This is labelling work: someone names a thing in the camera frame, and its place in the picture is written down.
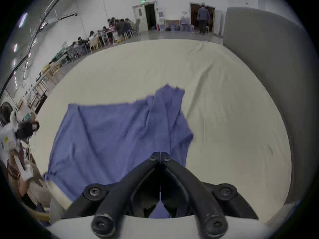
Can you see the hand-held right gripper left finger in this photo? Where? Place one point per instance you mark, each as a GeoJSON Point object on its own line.
{"type": "Point", "coordinates": [117, 195]}

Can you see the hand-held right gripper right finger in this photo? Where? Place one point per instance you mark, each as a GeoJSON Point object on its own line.
{"type": "Point", "coordinates": [196, 195]}

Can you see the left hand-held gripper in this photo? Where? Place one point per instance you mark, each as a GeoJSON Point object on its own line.
{"type": "Point", "coordinates": [10, 133]}

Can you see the blue shirt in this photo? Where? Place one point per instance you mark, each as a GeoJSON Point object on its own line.
{"type": "Point", "coordinates": [112, 133]}

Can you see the person's left hand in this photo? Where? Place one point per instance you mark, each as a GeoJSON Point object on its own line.
{"type": "Point", "coordinates": [13, 169]}

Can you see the row of tables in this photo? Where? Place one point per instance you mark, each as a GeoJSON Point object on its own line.
{"type": "Point", "coordinates": [47, 71]}

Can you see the group of people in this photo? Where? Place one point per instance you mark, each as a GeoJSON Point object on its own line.
{"type": "Point", "coordinates": [121, 25]}

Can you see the grey padded headboard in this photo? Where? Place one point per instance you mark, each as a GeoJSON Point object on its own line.
{"type": "Point", "coordinates": [274, 58]}

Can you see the white door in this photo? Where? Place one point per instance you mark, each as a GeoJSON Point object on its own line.
{"type": "Point", "coordinates": [140, 17]}

